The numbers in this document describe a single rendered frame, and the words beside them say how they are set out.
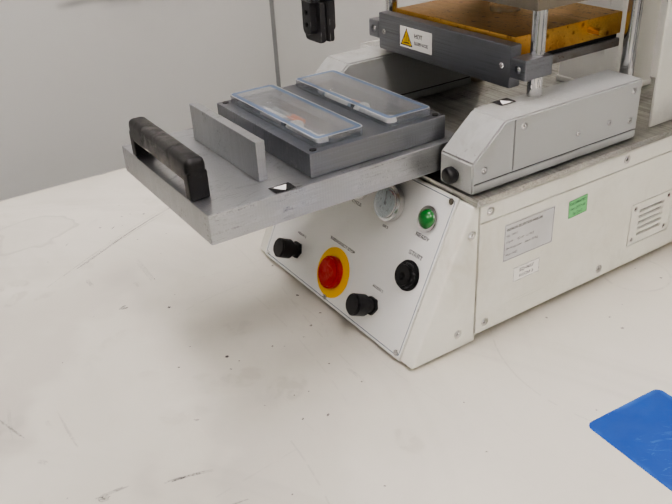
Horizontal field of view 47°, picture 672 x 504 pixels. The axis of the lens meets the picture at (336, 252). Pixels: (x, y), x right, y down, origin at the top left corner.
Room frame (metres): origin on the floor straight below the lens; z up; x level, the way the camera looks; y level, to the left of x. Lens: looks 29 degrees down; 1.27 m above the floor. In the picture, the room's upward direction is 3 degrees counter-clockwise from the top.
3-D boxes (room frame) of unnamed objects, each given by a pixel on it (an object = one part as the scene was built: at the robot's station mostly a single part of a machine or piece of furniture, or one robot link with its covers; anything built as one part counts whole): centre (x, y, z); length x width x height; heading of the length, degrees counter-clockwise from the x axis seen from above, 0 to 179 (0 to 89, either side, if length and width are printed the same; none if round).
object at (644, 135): (0.95, -0.25, 0.93); 0.46 x 0.35 x 0.01; 122
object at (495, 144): (0.78, -0.23, 0.96); 0.26 x 0.05 x 0.07; 122
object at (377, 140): (0.80, 0.00, 0.98); 0.20 x 0.17 x 0.03; 32
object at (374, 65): (1.02, -0.09, 0.96); 0.25 x 0.05 x 0.07; 122
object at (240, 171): (0.77, 0.04, 0.97); 0.30 x 0.22 x 0.08; 122
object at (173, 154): (0.70, 0.16, 0.99); 0.15 x 0.02 x 0.04; 32
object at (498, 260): (0.92, -0.22, 0.84); 0.53 x 0.37 x 0.17; 122
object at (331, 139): (0.78, 0.04, 0.99); 0.18 x 0.06 x 0.02; 32
